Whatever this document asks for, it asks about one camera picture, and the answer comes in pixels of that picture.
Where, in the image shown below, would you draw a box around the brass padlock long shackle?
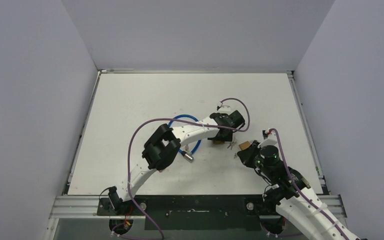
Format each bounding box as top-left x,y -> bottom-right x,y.
212,140 -> 226,145

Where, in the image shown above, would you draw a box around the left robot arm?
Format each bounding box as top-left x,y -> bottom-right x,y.
107,110 -> 250,216

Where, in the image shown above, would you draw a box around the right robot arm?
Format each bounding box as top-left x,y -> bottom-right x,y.
236,141 -> 359,240

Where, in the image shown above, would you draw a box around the brass padlock short shackle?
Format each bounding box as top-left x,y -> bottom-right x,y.
238,141 -> 252,151

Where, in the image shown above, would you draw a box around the loose silver keys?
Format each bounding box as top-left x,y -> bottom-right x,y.
227,140 -> 237,150

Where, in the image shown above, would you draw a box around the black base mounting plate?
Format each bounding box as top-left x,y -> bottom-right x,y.
95,194 -> 296,232

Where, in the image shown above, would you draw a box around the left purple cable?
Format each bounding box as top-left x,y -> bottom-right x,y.
127,97 -> 251,240

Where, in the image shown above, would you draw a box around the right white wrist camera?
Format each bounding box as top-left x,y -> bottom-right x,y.
259,129 -> 278,148

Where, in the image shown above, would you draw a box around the blue cable lock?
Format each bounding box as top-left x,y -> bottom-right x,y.
168,114 -> 201,163

